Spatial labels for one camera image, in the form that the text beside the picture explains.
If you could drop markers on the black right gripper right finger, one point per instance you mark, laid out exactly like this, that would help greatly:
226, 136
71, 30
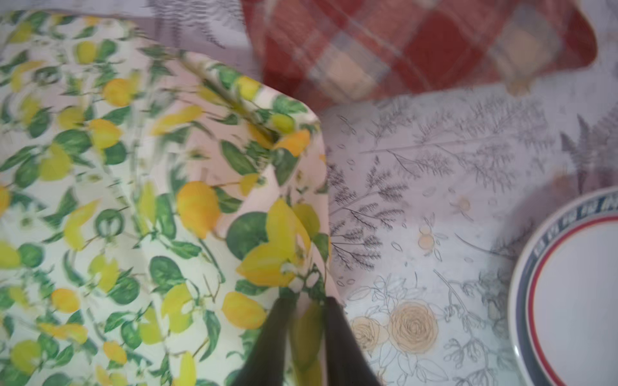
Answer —
346, 365

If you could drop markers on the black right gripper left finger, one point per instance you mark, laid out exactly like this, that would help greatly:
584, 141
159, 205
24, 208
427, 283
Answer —
265, 364

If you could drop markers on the lemon print skirt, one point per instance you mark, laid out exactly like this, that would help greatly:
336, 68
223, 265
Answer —
154, 207

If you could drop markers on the red plaid skirt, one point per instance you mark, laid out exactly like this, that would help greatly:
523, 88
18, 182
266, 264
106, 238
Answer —
328, 53

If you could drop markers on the pink plate with teal rim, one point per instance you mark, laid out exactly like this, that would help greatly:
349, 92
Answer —
562, 307

